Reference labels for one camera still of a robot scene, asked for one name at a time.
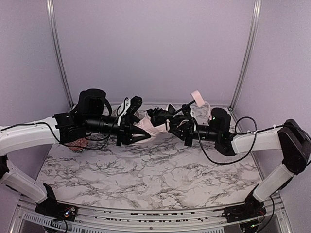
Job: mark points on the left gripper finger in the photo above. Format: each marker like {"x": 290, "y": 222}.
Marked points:
{"x": 137, "y": 130}
{"x": 139, "y": 139}

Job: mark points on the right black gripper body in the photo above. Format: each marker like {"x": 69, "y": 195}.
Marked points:
{"x": 188, "y": 132}

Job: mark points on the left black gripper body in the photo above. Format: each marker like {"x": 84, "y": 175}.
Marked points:
{"x": 123, "y": 133}

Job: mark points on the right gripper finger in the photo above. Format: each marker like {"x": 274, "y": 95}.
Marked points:
{"x": 179, "y": 134}
{"x": 177, "y": 120}

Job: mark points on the pink and black umbrella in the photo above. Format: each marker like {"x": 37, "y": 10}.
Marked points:
{"x": 158, "y": 121}

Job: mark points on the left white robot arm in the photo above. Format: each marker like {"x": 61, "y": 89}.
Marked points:
{"x": 92, "y": 114}

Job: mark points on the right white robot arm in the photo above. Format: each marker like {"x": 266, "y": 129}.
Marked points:
{"x": 289, "y": 138}

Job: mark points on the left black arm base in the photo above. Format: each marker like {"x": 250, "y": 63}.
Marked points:
{"x": 62, "y": 211}

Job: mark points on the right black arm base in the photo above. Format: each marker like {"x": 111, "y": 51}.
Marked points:
{"x": 240, "y": 212}

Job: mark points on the red patterned round pouch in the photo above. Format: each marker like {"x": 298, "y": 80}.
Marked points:
{"x": 78, "y": 145}

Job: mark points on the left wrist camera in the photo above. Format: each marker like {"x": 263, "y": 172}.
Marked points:
{"x": 129, "y": 108}

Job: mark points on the aluminium front rail frame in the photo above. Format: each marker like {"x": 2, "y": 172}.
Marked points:
{"x": 89, "y": 219}

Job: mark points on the right aluminium corner post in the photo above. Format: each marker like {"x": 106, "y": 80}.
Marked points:
{"x": 248, "y": 52}

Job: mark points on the aluminium corner post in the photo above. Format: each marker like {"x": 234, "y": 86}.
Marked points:
{"x": 57, "y": 50}
{"x": 248, "y": 52}

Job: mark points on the left aluminium corner post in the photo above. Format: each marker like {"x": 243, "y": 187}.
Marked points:
{"x": 57, "y": 50}

